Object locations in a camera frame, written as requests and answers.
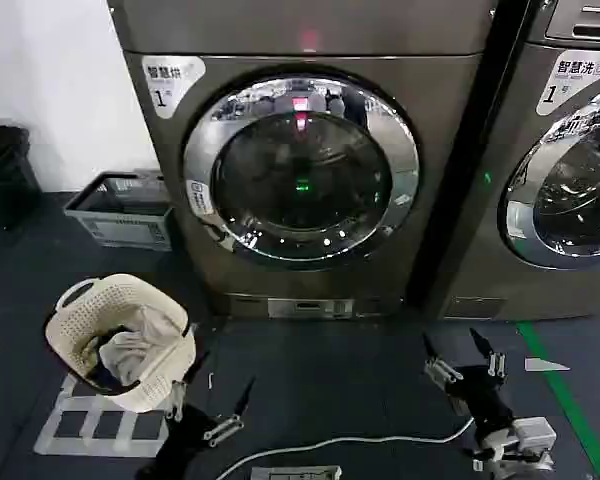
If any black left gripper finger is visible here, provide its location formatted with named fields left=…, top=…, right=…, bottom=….
left=202, top=376, right=257, bottom=442
left=164, top=348, right=212, bottom=422

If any round glass washer door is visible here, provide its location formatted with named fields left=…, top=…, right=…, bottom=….
left=496, top=83, right=600, bottom=272

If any green floor tape line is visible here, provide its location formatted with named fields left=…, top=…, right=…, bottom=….
left=516, top=319, right=600, bottom=480

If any black bag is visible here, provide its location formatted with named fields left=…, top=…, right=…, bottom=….
left=0, top=118, right=44, bottom=232

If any white cable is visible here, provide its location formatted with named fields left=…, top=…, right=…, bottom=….
left=213, top=417, right=477, bottom=480

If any round glass dryer door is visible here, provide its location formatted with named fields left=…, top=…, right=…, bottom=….
left=181, top=74, right=422, bottom=267

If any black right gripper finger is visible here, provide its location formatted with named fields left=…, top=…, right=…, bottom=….
left=421, top=333, right=464, bottom=387
left=468, top=327, right=507, bottom=377

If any grey power strip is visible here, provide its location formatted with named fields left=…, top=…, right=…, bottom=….
left=249, top=464, right=343, bottom=480

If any white cloth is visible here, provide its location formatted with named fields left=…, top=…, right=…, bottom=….
left=98, top=305, right=182, bottom=389

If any grey front-load washer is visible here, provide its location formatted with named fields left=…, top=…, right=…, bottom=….
left=442, top=0, right=600, bottom=322

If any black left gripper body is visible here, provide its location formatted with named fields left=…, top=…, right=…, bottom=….
left=138, top=402, right=217, bottom=480

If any white triangular tape piece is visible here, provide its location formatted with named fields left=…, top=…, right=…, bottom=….
left=524, top=355, right=572, bottom=373

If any grey plastic crate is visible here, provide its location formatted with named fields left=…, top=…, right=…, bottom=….
left=63, top=168, right=175, bottom=252

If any cream perforated laundry basket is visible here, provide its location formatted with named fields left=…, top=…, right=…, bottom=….
left=44, top=272, right=199, bottom=414

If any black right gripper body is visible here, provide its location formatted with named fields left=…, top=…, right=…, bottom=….
left=447, top=365, right=515, bottom=432

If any dark garment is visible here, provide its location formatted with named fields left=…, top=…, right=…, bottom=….
left=82, top=325, right=131, bottom=394

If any grey front-load dryer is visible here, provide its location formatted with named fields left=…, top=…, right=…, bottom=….
left=104, top=0, right=487, bottom=321

